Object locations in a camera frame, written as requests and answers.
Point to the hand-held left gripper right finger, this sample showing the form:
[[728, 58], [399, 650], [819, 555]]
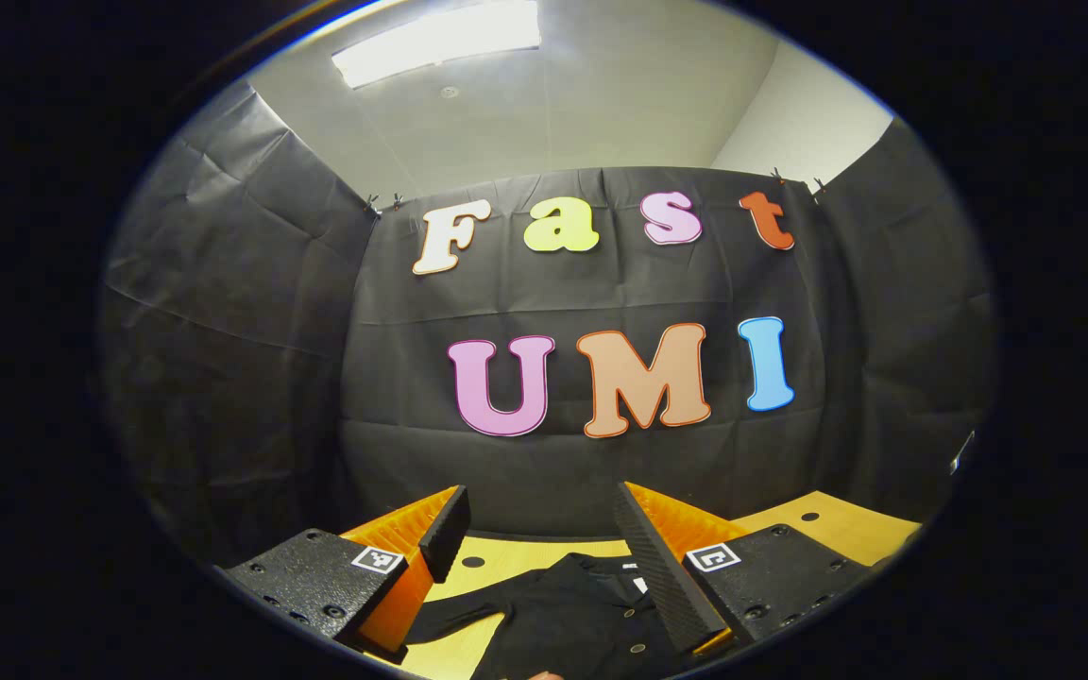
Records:
[[657, 567]]

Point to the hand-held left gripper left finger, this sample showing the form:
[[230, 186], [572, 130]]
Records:
[[445, 534]]

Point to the black backdrop cloth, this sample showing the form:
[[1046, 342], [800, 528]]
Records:
[[553, 472]]

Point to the ceiling light panel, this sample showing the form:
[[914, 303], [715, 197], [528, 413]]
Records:
[[435, 42]]

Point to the black garment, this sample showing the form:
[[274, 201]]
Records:
[[582, 614]]

